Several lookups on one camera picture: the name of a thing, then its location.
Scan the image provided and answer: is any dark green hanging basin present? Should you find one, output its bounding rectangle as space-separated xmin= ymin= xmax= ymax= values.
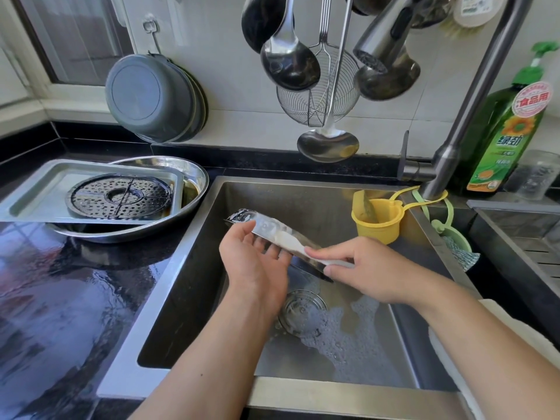
xmin=182 ymin=64 xmax=210 ymax=139

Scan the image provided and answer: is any steel wall hook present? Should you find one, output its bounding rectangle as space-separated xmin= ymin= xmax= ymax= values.
xmin=142 ymin=18 xmax=164 ymax=58

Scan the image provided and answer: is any white cleaning brush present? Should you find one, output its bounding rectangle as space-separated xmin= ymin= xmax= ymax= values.
xmin=306 ymin=253 xmax=353 ymax=270

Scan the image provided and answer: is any person's right forearm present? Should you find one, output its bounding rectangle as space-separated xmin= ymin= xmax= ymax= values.
xmin=407 ymin=275 xmax=560 ymax=420

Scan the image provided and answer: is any clear plastic cup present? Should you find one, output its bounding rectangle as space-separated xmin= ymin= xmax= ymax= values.
xmin=506 ymin=149 xmax=560 ymax=200

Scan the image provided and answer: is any green dish soap bottle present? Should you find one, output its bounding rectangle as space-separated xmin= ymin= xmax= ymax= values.
xmin=463 ymin=40 xmax=560 ymax=196

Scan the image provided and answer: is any rectangular steel tray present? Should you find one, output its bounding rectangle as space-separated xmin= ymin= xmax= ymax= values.
xmin=0 ymin=158 xmax=186 ymax=226

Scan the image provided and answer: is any wire mesh skimmer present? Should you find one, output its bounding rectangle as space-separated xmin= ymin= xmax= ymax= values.
xmin=275 ymin=0 xmax=362 ymax=128

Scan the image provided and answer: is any person's left hand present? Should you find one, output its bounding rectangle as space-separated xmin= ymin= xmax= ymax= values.
xmin=218 ymin=221 xmax=293 ymax=317

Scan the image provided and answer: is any yellow hanging sink cup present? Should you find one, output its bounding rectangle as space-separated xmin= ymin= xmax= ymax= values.
xmin=351 ymin=188 xmax=422 ymax=246

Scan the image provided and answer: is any white dish brush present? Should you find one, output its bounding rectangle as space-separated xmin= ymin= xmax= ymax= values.
xmin=451 ymin=0 xmax=510 ymax=30

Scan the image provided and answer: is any yellow-handled steel ladle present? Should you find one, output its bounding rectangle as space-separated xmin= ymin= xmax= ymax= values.
xmin=296 ymin=0 xmax=361 ymax=165

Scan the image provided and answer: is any steel soup ladle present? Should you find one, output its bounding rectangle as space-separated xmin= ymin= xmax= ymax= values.
xmin=260 ymin=0 xmax=322 ymax=92

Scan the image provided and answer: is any hanging steel ladles and skimmer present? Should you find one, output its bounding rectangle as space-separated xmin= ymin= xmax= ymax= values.
xmin=240 ymin=0 xmax=289 ymax=54

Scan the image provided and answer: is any black round steamer rack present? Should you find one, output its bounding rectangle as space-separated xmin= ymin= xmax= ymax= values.
xmin=66 ymin=174 xmax=174 ymax=221

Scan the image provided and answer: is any white dish rag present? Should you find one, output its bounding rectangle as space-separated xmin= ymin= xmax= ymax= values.
xmin=428 ymin=298 xmax=560 ymax=420

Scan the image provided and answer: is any steel gooseneck faucet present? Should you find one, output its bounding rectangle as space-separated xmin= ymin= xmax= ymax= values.
xmin=352 ymin=0 xmax=537 ymax=201

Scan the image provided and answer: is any person's left forearm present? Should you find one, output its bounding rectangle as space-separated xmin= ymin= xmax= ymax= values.
xmin=129 ymin=297 xmax=283 ymax=420

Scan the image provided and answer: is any round steel pan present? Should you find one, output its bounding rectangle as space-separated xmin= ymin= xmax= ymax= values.
xmin=225 ymin=208 xmax=339 ymax=284

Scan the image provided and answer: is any grey hanging basin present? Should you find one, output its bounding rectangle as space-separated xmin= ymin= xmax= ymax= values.
xmin=104 ymin=53 xmax=197 ymax=144

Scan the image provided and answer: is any round steel basin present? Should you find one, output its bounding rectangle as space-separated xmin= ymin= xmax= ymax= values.
xmin=47 ymin=155 xmax=211 ymax=244

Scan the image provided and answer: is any green hanging sponge holder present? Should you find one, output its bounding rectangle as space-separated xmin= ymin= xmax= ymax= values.
xmin=413 ymin=190 xmax=481 ymax=273

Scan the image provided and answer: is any steel sink drain tray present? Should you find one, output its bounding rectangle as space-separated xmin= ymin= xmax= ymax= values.
xmin=467 ymin=198 xmax=560 ymax=300

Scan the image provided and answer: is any stainless steel sink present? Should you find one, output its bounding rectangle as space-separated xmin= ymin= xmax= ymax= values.
xmin=95 ymin=174 xmax=483 ymax=420

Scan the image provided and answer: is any person's right hand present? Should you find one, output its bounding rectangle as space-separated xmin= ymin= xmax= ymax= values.
xmin=303 ymin=236 xmax=435 ymax=307

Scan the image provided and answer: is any orange-handled brass ladle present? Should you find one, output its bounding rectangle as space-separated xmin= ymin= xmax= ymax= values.
xmin=350 ymin=0 xmax=397 ymax=16

